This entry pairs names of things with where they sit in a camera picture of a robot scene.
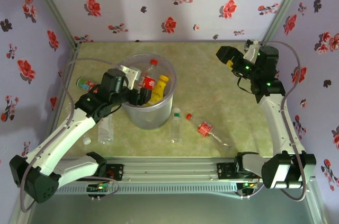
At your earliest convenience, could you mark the clear cola bottle red label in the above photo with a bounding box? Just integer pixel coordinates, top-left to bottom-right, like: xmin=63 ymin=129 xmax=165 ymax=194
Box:
xmin=185 ymin=113 xmax=234 ymax=150
xmin=139 ymin=59 xmax=159 ymax=89

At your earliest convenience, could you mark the yellow plastic bottle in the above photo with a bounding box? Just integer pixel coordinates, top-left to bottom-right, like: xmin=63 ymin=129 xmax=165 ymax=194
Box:
xmin=144 ymin=75 xmax=170 ymax=107

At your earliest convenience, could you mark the translucent plastic bin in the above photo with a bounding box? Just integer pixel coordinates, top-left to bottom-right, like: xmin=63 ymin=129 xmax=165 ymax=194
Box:
xmin=118 ymin=53 xmax=177 ymax=130

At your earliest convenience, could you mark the bottle with green blue label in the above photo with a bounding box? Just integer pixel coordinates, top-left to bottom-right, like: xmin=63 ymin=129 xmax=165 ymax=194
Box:
xmin=76 ymin=76 xmax=98 ymax=92

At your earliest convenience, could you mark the clear bottle green label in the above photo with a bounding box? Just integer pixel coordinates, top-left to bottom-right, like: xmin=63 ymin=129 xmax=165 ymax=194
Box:
xmin=171 ymin=107 xmax=183 ymax=144

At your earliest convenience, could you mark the clear bottle red print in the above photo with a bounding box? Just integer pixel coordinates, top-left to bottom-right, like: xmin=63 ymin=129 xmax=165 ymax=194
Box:
xmin=97 ymin=114 xmax=115 ymax=145

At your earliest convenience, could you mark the left circuit board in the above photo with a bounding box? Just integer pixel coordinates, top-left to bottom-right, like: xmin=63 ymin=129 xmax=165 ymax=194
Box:
xmin=87 ymin=183 xmax=112 ymax=193

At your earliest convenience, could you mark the circuit board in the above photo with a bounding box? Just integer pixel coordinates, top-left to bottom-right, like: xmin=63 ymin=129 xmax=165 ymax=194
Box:
xmin=237 ymin=181 xmax=259 ymax=190
xmin=87 ymin=183 xmax=112 ymax=193

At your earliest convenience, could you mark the right circuit board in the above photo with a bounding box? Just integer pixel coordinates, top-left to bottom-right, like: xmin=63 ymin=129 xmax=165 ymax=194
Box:
xmin=237 ymin=181 xmax=259 ymax=190

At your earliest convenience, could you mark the thin black cable loop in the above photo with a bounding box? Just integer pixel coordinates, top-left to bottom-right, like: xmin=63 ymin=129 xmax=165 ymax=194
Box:
xmin=236 ymin=77 xmax=253 ymax=94

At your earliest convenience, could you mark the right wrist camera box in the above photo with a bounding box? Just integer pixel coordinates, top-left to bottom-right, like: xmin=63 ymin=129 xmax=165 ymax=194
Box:
xmin=243 ymin=39 xmax=262 ymax=63

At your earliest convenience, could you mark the grey right arm cable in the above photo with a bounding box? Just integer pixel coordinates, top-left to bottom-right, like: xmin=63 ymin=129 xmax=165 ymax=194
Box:
xmin=238 ymin=40 xmax=308 ymax=202

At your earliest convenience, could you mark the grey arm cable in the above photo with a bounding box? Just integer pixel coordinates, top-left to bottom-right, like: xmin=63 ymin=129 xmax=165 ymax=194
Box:
xmin=20 ymin=58 xmax=125 ymax=213
xmin=238 ymin=40 xmax=308 ymax=202

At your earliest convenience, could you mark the aluminium side rail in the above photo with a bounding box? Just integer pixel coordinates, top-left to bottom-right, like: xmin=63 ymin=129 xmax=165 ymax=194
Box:
xmin=57 ymin=45 xmax=82 ymax=113

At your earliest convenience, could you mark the grey left arm cable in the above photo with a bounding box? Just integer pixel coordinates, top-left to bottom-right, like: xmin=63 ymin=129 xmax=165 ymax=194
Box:
xmin=20 ymin=58 xmax=125 ymax=213

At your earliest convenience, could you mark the aluminium corner post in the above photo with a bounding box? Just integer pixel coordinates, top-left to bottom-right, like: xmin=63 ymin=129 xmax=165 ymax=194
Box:
xmin=261 ymin=0 xmax=310 ymax=49
xmin=25 ymin=0 xmax=82 ymax=50

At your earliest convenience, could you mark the aluminium frame rail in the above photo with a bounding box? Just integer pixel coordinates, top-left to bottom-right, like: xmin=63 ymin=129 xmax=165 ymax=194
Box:
xmin=23 ymin=156 xmax=316 ymax=182

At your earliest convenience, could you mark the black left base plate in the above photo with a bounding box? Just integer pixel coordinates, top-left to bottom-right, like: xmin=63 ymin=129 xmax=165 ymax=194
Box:
xmin=102 ymin=164 xmax=124 ymax=182

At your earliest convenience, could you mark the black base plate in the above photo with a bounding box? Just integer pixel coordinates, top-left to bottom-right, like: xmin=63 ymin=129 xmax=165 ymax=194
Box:
xmin=216 ymin=162 xmax=265 ymax=180
xmin=102 ymin=164 xmax=124 ymax=182

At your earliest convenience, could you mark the slotted grey cable duct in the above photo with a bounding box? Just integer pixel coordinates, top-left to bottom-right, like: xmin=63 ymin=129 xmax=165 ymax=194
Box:
xmin=35 ymin=183 xmax=265 ymax=195

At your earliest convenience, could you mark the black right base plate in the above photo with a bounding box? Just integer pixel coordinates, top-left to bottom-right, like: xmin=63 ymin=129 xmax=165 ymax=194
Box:
xmin=216 ymin=162 xmax=265 ymax=180

